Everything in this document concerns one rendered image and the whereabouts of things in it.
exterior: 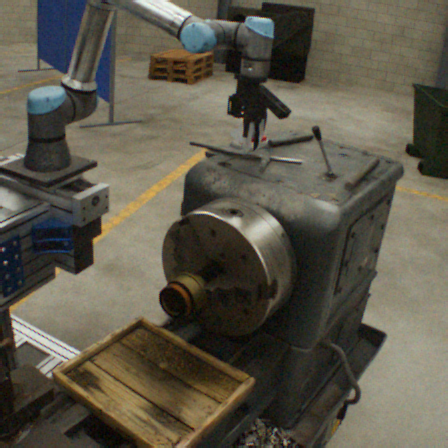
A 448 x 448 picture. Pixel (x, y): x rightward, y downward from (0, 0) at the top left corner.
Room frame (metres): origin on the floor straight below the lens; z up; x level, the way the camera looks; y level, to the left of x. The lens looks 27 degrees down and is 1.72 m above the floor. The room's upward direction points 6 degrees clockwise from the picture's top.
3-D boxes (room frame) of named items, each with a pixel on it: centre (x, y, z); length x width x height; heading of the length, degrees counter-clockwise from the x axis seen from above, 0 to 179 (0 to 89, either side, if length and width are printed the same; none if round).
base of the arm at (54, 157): (1.40, 0.56, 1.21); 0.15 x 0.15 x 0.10
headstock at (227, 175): (1.38, -0.21, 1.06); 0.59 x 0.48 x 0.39; 147
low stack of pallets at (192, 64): (9.28, 1.05, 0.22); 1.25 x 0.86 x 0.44; 166
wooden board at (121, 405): (0.82, 0.12, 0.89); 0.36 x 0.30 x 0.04; 57
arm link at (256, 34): (1.34, -0.04, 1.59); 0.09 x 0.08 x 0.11; 71
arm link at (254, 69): (1.33, -0.04, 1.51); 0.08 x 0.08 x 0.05
